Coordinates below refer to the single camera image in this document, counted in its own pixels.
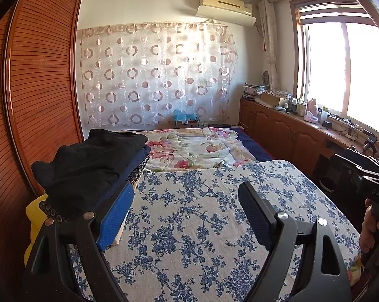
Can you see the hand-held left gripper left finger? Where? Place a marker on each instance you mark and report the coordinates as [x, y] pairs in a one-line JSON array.
[[113, 217]]

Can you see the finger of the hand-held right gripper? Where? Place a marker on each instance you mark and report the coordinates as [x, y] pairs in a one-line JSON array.
[[346, 166], [367, 163]]

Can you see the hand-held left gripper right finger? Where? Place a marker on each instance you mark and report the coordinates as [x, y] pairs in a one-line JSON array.
[[255, 214]]

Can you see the black printed t-shirt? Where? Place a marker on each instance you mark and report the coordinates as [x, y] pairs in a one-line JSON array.
[[88, 166]]

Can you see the person's right hand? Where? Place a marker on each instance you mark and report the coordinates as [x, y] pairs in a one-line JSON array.
[[367, 226]]

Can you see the black round bin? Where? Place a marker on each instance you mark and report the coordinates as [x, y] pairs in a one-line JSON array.
[[327, 185]]

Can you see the small black box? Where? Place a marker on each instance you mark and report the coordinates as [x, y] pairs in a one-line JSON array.
[[326, 124]]

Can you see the small clear bottle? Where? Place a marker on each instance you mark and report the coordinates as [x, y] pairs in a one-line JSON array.
[[324, 112]]

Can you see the navy blue folded garment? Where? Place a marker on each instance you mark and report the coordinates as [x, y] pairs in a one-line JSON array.
[[139, 161]]

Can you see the dark circle-patterned folded garment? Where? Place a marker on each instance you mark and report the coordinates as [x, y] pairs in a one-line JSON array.
[[52, 212]]

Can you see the blue floral bed cover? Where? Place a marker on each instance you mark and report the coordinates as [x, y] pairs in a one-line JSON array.
[[192, 226]]

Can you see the dark blue bedsheet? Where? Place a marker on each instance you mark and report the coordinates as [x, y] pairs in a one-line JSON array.
[[255, 146]]

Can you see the wooden cabinet counter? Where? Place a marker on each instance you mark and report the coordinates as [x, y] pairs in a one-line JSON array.
[[283, 129]]

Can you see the white jar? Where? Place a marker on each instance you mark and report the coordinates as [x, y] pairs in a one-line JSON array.
[[300, 108]]

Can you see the yellow plush toy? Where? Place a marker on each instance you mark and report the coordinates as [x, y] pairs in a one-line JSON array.
[[35, 217]]

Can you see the cardboard box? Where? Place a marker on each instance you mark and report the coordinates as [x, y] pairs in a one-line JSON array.
[[272, 99]]

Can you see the wooden framed window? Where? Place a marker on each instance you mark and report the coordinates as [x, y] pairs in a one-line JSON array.
[[328, 66]]

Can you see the dark low stand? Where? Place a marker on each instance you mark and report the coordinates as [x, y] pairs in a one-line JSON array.
[[186, 125]]

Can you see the round hand fan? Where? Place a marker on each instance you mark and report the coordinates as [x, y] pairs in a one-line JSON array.
[[266, 78]]

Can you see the blue plastic bag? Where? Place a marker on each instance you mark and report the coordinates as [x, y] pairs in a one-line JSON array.
[[184, 116]]

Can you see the stack of papers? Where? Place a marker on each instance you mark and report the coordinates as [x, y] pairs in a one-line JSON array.
[[252, 90]]

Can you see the white window curtain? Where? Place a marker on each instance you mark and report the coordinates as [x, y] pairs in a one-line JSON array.
[[270, 44]]

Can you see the sheer circle-patterned curtain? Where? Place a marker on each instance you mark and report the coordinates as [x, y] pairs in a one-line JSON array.
[[158, 75]]

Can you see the wall air conditioner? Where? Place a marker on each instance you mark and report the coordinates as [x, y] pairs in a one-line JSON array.
[[227, 16]]

